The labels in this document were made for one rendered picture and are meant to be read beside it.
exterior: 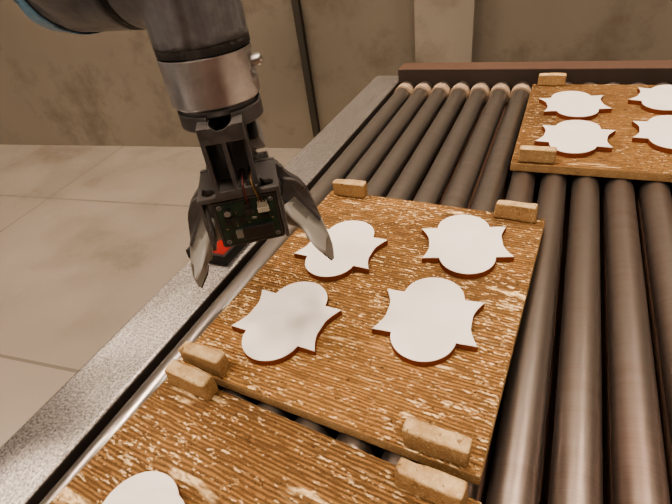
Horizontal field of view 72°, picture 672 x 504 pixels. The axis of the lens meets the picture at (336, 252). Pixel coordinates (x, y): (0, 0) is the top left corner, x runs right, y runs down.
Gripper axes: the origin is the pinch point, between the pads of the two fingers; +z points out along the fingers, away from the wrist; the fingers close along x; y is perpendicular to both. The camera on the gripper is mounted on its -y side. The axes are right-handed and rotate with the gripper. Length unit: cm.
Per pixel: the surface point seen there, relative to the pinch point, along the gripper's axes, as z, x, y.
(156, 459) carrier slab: 8.1, -13.5, 15.3
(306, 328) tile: 7.0, 3.0, 3.5
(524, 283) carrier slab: 7.8, 30.3, 3.2
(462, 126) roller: 9, 44, -48
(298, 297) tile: 7.0, 2.7, -2.2
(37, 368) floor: 101, -109, -102
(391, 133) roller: 9, 29, -52
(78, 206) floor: 100, -129, -242
